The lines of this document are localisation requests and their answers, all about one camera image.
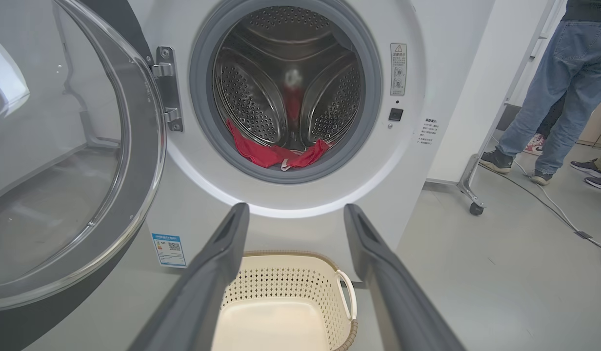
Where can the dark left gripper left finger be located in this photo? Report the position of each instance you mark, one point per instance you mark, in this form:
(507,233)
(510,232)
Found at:
(203,302)

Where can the white front-load washing machine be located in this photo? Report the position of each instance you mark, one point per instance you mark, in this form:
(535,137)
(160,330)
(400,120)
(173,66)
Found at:
(208,195)

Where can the metal door hinge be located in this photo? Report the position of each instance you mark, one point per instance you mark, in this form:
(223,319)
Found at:
(168,87)

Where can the red garment white trim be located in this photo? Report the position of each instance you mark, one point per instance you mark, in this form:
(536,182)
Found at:
(259,153)

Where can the grey warning sticker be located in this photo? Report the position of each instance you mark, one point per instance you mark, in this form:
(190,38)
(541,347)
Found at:
(398,68)

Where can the black door lock socket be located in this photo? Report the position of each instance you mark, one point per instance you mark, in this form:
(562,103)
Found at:
(395,114)

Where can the person in red white sneaker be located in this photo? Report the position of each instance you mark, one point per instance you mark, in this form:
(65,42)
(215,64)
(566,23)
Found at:
(534,144)

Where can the white partition panel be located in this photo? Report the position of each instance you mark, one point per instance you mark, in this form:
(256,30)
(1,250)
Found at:
(476,73)

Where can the black-rimmed glass washer door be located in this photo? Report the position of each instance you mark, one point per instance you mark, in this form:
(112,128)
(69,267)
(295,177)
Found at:
(139,146)

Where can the blue energy label sticker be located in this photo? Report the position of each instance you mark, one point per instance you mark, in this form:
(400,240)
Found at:
(169,250)

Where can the person in blue jeans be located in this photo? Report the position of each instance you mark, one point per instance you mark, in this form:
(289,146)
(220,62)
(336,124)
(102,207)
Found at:
(573,73)

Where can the black caster wheel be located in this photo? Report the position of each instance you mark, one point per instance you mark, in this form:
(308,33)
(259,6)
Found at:
(476,208)

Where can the cream perforated laundry basket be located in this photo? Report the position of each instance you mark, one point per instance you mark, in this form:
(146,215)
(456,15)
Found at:
(281,287)

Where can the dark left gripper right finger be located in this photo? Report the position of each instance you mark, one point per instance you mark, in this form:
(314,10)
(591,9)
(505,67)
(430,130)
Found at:
(398,312)

